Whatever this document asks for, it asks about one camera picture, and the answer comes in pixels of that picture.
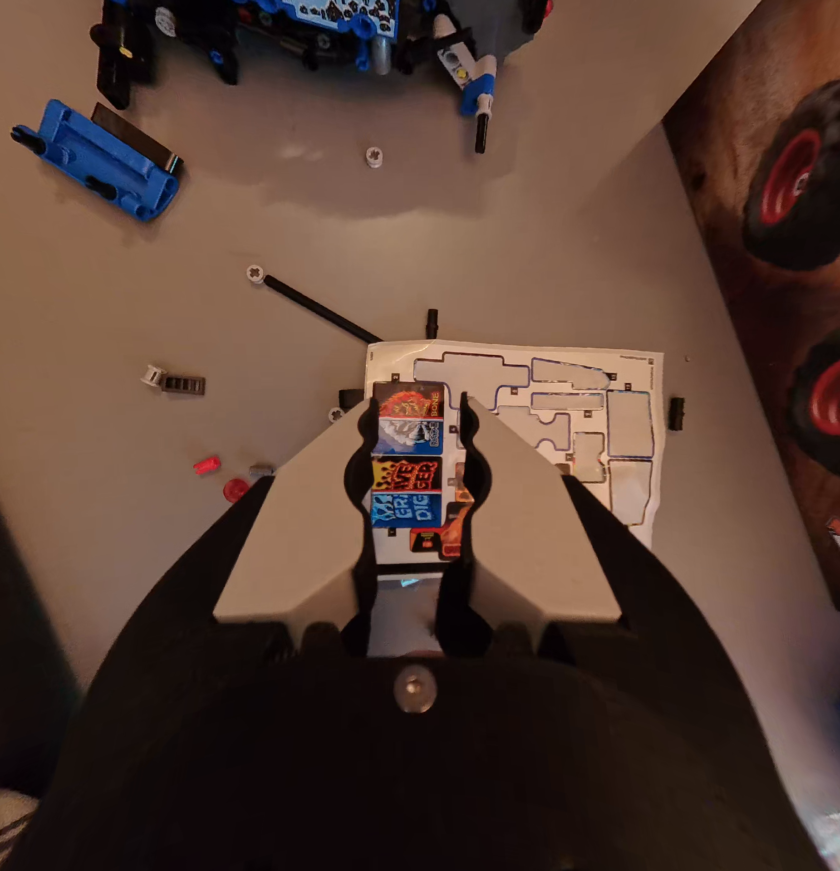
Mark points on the black connector piece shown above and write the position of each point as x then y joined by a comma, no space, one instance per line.
350,398

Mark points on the small red pin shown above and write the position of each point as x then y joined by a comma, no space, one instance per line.
207,465

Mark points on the small black pin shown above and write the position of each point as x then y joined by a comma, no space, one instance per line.
676,413
432,323

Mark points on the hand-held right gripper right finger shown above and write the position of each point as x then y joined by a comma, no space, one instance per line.
542,544

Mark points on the blue panel piece with pins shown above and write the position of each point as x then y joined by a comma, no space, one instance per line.
100,156

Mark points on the small white connector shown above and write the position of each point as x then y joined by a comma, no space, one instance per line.
153,375

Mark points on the sticker sheet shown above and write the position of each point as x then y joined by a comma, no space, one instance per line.
597,435

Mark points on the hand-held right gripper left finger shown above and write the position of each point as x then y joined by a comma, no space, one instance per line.
290,544

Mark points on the red round stud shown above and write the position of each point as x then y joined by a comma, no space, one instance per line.
237,490

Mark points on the black blue toy brick truck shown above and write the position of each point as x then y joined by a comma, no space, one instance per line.
338,20

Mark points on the dark printed toy box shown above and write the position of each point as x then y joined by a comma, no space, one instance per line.
767,272

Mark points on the black axle rod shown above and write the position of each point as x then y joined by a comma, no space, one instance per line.
317,306

